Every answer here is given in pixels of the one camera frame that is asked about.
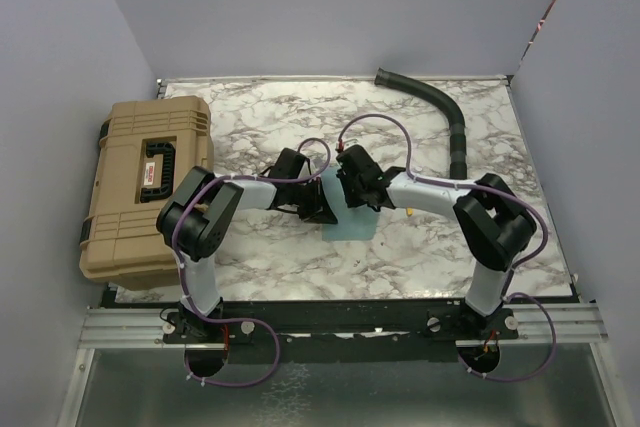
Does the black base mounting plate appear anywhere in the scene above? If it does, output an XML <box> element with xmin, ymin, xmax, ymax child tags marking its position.
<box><xmin>163</xmin><ymin>299</ymin><xmax>518</xmax><ymax>364</ymax></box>

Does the purple cable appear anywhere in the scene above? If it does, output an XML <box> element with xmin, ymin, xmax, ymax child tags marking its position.
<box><xmin>337</xmin><ymin>114</ymin><xmax>549</xmax><ymax>304</ymax></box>
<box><xmin>169</xmin><ymin>137</ymin><xmax>332</xmax><ymax>321</ymax></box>

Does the tan plastic tool case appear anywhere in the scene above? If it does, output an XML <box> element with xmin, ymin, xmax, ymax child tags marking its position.
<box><xmin>79</xmin><ymin>96</ymin><xmax>213</xmax><ymax>291</ymax></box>

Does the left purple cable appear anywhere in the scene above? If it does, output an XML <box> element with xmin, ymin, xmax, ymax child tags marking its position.
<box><xmin>169</xmin><ymin>137</ymin><xmax>332</xmax><ymax>321</ymax></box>

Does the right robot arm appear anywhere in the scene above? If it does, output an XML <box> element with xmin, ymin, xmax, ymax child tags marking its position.
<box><xmin>337</xmin><ymin>145</ymin><xmax>537</xmax><ymax>338</ymax></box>

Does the teal envelope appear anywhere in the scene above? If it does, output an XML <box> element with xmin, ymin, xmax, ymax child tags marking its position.
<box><xmin>321</xmin><ymin>166</ymin><xmax>379</xmax><ymax>242</ymax></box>

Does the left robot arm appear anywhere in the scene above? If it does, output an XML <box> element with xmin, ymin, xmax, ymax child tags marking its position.
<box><xmin>156</xmin><ymin>148</ymin><xmax>338</xmax><ymax>342</ymax></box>

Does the black corrugated hose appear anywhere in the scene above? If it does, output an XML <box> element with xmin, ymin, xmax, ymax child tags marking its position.
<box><xmin>373</xmin><ymin>66</ymin><xmax>471</xmax><ymax>181</ymax></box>

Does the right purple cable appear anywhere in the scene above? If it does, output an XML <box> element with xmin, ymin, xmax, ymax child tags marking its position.
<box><xmin>337</xmin><ymin>114</ymin><xmax>549</xmax><ymax>304</ymax></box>

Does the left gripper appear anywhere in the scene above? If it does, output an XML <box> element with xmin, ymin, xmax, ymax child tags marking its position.
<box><xmin>286</xmin><ymin>177</ymin><xmax>336</xmax><ymax>225</ymax></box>

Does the aluminium frame rail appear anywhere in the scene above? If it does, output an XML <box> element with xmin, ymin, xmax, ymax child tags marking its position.
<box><xmin>79</xmin><ymin>303</ymin><xmax>609</xmax><ymax>350</ymax></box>

